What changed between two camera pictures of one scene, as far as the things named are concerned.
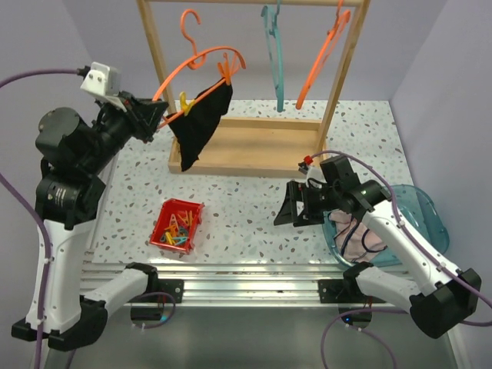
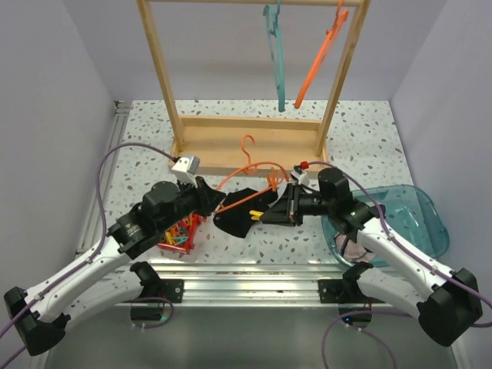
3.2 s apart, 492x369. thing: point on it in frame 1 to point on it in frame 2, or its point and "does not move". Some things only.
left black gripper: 144,114 to 204,195
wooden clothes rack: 244,146 does not move
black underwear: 193,131 to 233,218
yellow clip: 184,105 to 256,214
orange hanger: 195,61 to 272,184
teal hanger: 279,82 does not move
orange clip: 227,72 to 273,180
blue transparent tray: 421,211 does not move
